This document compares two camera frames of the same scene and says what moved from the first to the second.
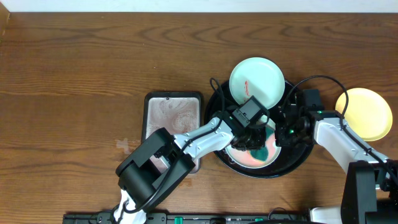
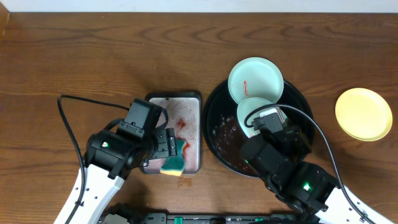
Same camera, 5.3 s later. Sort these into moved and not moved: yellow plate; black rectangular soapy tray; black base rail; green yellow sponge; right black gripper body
Moved: right black gripper body; green yellow sponge
Not moved: yellow plate; black rectangular soapy tray; black base rail
